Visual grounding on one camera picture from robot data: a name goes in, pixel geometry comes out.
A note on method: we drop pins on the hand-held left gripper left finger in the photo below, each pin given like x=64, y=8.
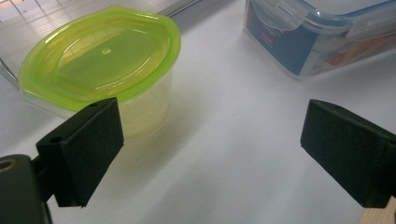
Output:
x=87, y=149

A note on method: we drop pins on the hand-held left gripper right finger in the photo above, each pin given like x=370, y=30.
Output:
x=345, y=149

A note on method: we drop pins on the green plastic lid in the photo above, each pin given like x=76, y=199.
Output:
x=102, y=62

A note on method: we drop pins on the light wooden board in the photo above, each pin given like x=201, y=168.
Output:
x=381, y=214

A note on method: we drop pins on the clear rectangular container blue label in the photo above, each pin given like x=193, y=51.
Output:
x=286, y=49

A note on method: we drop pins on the clear lid with blue seal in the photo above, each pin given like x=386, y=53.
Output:
x=280, y=14

